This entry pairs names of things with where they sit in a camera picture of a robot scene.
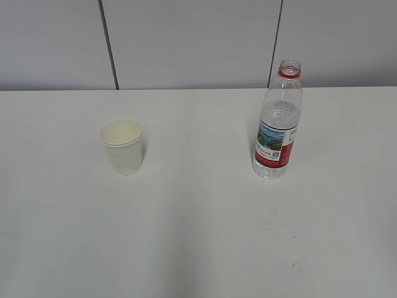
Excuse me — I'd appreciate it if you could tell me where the clear water bottle red label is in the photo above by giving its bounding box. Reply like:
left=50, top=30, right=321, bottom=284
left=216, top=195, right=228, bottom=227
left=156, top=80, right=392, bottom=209
left=252, top=60, right=303, bottom=179

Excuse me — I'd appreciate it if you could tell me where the white paper cup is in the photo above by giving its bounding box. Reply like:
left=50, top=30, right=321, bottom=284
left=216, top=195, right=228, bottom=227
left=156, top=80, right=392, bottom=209
left=100, top=119, right=143, bottom=176

